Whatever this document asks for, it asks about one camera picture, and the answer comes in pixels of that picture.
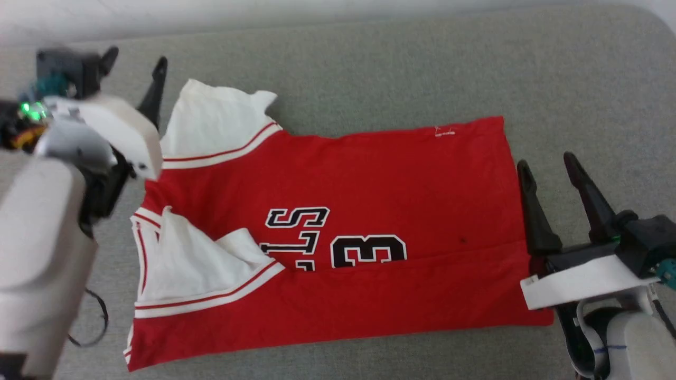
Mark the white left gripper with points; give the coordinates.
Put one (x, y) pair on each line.
(121, 129)

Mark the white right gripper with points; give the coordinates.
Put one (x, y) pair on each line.
(581, 279)

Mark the red white basketball jersey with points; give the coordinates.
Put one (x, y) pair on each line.
(380, 190)

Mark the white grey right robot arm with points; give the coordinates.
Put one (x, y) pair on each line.
(634, 345)

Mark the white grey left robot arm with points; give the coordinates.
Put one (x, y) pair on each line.
(39, 253)

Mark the grey fabric sofa cushion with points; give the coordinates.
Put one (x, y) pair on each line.
(369, 63)

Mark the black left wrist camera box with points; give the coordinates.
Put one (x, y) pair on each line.
(71, 68)

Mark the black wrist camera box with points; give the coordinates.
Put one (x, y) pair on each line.
(71, 68)
(647, 240)

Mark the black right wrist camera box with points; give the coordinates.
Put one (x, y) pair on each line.
(647, 240)

